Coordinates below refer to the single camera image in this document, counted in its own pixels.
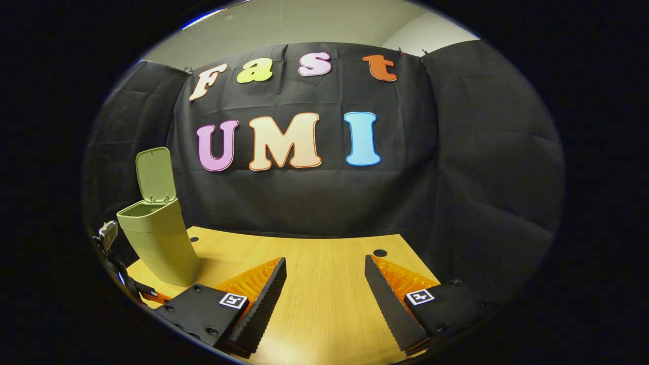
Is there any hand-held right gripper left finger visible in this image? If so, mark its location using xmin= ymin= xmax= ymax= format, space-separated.
xmin=154 ymin=257 xmax=287 ymax=359

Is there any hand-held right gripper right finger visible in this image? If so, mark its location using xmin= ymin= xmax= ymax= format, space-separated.
xmin=364 ymin=254 xmax=495 ymax=355

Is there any pale green desktop garbage bin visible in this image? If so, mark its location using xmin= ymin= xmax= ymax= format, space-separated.
xmin=117 ymin=147 xmax=201 ymax=288

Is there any wooden desktop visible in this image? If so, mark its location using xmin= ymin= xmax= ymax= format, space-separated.
xmin=124 ymin=226 xmax=442 ymax=365

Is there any black backdrop cloth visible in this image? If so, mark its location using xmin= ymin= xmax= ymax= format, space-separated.
xmin=82 ymin=40 xmax=566 ymax=305

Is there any rectangular ceiling light panel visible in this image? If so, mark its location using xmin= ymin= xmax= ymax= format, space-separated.
xmin=182 ymin=8 xmax=226 ymax=30

